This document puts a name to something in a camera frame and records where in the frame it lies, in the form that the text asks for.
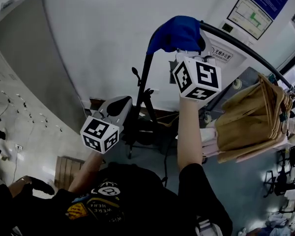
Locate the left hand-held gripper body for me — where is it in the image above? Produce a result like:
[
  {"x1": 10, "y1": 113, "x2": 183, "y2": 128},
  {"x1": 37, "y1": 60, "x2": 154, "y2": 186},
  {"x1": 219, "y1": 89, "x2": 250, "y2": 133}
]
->
[{"x1": 80, "y1": 111, "x2": 125, "y2": 154}]

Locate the wall thermostat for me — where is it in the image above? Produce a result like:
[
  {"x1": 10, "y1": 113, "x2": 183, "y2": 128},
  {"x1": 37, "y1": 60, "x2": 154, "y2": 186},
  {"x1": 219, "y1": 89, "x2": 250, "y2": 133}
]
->
[{"x1": 221, "y1": 22, "x2": 235, "y2": 33}]

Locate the black metal clothes rack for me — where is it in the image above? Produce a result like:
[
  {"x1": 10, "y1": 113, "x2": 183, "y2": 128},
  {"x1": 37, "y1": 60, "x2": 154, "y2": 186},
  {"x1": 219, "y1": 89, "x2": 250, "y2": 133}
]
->
[{"x1": 128, "y1": 21, "x2": 295, "y2": 159}]

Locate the framed floor plan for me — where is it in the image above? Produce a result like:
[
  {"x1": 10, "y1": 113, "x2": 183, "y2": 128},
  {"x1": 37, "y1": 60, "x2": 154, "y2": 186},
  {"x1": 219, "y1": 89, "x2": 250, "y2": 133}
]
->
[{"x1": 226, "y1": 0, "x2": 273, "y2": 40}]

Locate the blue cloth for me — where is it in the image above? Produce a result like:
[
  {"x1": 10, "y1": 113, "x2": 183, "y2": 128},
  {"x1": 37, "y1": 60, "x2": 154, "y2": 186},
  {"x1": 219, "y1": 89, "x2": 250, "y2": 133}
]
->
[{"x1": 146, "y1": 15, "x2": 206, "y2": 55}]

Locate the person's black printed shirt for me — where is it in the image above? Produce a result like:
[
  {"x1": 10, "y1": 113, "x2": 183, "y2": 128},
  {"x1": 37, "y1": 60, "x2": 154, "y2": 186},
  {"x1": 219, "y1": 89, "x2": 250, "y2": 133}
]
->
[{"x1": 51, "y1": 162, "x2": 233, "y2": 236}]

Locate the no smoking sign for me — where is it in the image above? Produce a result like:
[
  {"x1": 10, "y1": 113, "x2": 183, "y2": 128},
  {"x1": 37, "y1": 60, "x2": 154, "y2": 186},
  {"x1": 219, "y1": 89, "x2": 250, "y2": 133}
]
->
[{"x1": 210, "y1": 45, "x2": 234, "y2": 63}]

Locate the black tripod stand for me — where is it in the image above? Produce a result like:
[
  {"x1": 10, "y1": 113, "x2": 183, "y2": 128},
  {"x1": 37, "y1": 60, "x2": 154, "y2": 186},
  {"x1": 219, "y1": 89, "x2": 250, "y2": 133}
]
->
[{"x1": 131, "y1": 66, "x2": 163, "y2": 157}]

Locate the person's right forearm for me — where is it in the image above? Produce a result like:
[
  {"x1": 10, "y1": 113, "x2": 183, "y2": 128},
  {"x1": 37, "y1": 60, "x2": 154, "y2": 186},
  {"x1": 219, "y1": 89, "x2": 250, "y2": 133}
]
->
[{"x1": 177, "y1": 93, "x2": 204, "y2": 173}]

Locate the person's left forearm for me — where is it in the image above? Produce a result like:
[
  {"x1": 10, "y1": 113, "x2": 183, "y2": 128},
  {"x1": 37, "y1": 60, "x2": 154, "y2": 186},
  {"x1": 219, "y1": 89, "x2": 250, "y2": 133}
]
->
[{"x1": 68, "y1": 151, "x2": 106, "y2": 194}]

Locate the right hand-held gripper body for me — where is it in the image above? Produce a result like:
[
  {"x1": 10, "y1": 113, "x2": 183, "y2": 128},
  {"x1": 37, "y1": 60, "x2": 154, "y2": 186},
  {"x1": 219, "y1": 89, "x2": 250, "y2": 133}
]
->
[{"x1": 172, "y1": 49, "x2": 222, "y2": 103}]

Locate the tan coat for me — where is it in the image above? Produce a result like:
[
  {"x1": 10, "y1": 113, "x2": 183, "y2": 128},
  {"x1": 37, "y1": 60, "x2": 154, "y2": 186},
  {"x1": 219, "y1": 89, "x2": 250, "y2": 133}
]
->
[{"x1": 215, "y1": 82, "x2": 290, "y2": 163}]

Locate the black bag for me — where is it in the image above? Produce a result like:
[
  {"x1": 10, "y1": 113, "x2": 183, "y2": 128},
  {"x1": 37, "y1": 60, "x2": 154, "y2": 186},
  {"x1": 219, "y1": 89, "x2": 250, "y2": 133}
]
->
[{"x1": 120, "y1": 118, "x2": 163, "y2": 147}]

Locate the grey metal locker cabinet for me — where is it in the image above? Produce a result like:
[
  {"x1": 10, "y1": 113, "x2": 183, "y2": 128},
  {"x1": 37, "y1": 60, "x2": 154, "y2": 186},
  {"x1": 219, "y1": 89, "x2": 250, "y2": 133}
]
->
[{"x1": 0, "y1": 0, "x2": 87, "y2": 142}]

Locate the wooden slatted board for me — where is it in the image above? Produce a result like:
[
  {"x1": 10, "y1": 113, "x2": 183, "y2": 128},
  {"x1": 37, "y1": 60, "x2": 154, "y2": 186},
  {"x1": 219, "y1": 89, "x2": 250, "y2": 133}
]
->
[{"x1": 54, "y1": 155, "x2": 86, "y2": 190}]

